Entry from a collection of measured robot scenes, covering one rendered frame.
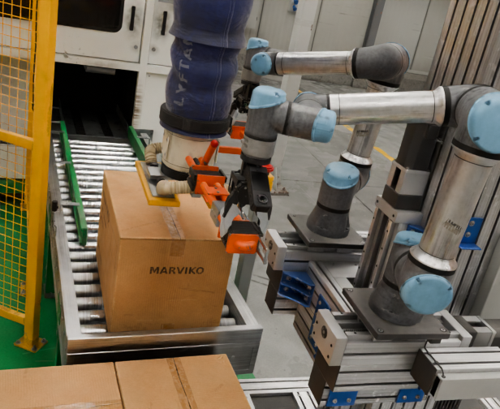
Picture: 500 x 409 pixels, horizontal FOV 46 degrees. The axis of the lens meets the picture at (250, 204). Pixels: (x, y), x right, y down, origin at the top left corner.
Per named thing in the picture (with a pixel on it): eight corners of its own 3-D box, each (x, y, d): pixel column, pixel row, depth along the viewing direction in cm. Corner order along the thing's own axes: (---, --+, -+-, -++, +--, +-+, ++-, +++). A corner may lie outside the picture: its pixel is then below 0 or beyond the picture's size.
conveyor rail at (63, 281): (40, 152, 395) (42, 125, 388) (49, 152, 397) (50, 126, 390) (62, 383, 200) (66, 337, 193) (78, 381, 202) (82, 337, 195)
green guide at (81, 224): (47, 131, 390) (48, 118, 387) (63, 132, 394) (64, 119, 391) (62, 245, 255) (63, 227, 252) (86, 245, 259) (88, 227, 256)
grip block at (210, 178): (186, 182, 173) (189, 164, 170) (217, 184, 176) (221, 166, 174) (191, 194, 166) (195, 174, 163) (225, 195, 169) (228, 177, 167)
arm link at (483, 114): (430, 294, 152) (515, 92, 131) (444, 326, 138) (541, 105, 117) (385, 283, 152) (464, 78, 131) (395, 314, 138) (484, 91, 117)
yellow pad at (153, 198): (134, 165, 206) (135, 152, 204) (162, 167, 209) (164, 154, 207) (148, 205, 177) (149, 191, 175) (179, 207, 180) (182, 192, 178)
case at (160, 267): (95, 254, 255) (103, 170, 240) (184, 256, 269) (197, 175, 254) (109, 338, 204) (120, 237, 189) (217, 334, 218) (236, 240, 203)
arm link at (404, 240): (422, 272, 163) (437, 229, 158) (433, 297, 151) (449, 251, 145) (380, 264, 163) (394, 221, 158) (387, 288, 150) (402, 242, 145)
